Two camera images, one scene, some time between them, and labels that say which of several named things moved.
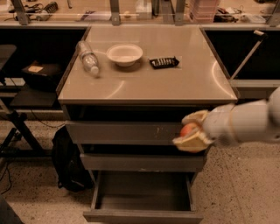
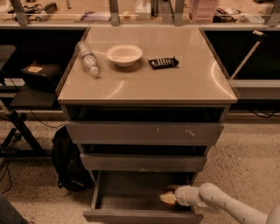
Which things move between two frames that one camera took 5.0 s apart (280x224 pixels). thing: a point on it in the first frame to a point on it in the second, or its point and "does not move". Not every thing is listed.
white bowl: (124, 54) does not move
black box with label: (42, 76) does not move
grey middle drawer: (142, 162) does not move
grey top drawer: (122, 133) does not move
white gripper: (218, 126) to (181, 195)
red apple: (188, 129) to (170, 199)
